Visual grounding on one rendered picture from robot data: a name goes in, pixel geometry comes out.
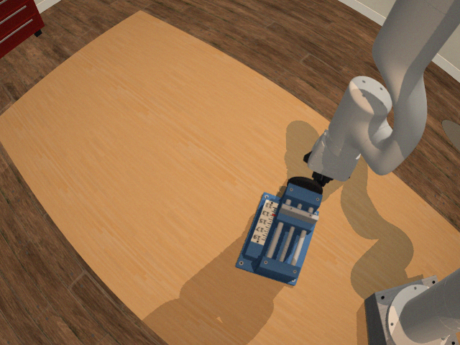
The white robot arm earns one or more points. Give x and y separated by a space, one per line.
411 36

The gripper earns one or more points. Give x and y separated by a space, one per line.
322 160

